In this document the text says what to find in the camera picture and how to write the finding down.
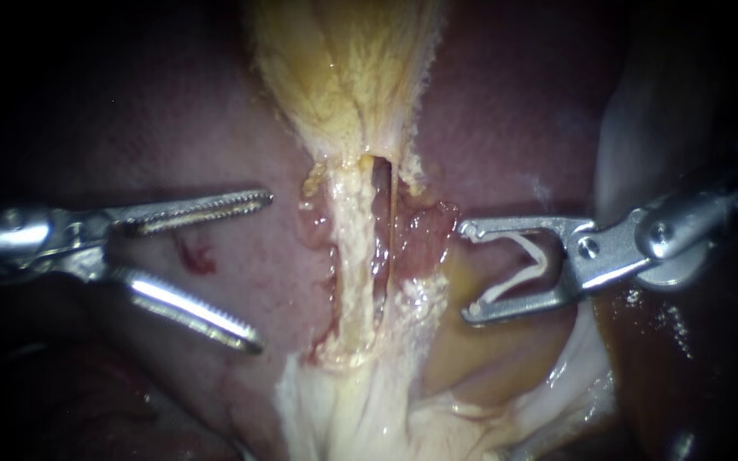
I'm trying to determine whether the right arm instrument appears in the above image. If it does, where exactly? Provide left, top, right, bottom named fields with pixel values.
left=560, top=171, right=738, bottom=295

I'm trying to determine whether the left arm instrument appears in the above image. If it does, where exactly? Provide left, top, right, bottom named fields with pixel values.
left=0, top=204, right=117, bottom=285

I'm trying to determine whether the right arm instrument jaw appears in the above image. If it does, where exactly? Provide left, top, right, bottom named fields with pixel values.
left=458, top=215, right=595, bottom=244
left=460, top=281, right=585, bottom=325

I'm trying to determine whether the left arm instrument jaw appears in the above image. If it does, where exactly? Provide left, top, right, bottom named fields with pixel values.
left=107, top=188, right=275, bottom=239
left=107, top=265, right=265, bottom=356

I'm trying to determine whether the white clip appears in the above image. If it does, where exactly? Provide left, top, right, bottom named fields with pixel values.
left=463, top=229, right=551, bottom=316

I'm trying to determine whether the gallbladder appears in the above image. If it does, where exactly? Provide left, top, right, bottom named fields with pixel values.
left=245, top=0, right=450, bottom=197

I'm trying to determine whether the dark red liver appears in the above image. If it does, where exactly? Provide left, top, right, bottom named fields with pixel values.
left=0, top=0, right=716, bottom=461

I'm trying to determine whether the pale fatty tissue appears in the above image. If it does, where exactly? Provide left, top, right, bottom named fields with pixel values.
left=273, top=268, right=620, bottom=461

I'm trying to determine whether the thin tube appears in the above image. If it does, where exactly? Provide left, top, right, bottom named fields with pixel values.
left=327, top=160, right=377, bottom=366

